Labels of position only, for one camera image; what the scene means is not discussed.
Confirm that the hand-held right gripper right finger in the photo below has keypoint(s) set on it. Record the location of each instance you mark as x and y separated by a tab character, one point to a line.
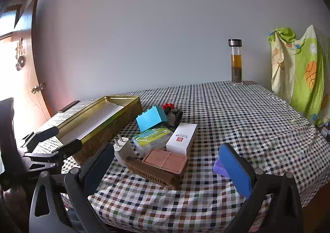
236	168

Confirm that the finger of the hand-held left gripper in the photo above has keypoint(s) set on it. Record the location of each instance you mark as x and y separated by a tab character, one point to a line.
43	135
71	148

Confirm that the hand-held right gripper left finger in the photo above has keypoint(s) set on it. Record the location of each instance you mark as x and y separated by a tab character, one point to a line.
99	166

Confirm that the gold tin box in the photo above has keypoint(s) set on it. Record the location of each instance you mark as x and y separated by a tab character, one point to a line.
108	132

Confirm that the clear plastic box green label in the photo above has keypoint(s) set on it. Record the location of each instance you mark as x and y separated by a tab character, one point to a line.
152	139

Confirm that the white cardboard box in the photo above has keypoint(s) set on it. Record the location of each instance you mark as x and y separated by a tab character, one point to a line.
181	137

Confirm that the blue toy block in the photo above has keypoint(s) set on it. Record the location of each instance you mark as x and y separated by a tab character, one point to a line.
152	119

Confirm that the dark sequin hair clip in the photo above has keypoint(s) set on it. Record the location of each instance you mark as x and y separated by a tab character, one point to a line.
175	117

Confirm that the red toy block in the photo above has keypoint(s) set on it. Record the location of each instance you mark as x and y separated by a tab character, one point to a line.
168	106

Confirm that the purple block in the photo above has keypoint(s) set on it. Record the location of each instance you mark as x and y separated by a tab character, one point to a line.
220	168

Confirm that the white charger plug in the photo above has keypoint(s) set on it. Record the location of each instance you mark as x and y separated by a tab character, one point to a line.
125	149

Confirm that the white paper liner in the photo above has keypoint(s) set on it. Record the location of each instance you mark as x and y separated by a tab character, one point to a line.
95	122

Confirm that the dark flat bar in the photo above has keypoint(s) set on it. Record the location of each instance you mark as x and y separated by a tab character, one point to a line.
69	106

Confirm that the checkered tablecloth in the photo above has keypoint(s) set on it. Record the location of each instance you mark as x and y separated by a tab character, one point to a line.
245	119

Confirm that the wooden door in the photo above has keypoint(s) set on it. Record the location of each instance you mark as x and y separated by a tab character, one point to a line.
24	88

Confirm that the brown plastic comb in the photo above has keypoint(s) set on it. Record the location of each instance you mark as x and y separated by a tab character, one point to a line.
152	175

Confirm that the brass door ornament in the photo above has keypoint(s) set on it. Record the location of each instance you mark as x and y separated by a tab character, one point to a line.
20	55

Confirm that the scattered small clutter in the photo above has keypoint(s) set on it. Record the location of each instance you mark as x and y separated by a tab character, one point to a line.
326	132

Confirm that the glass tea bottle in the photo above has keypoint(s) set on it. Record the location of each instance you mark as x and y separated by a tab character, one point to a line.
236	65

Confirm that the green printed cloth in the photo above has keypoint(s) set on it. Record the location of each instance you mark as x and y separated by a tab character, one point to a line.
299	73

